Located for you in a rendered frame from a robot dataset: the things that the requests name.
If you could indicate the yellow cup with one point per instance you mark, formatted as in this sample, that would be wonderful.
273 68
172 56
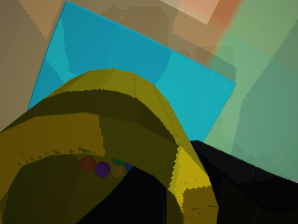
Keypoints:
104 114

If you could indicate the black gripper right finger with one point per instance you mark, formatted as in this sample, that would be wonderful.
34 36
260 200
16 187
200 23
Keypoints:
246 194

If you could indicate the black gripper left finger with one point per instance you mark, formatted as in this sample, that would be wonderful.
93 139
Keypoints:
140 198

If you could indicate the purple marble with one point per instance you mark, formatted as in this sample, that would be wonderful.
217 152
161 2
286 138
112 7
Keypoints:
102 169

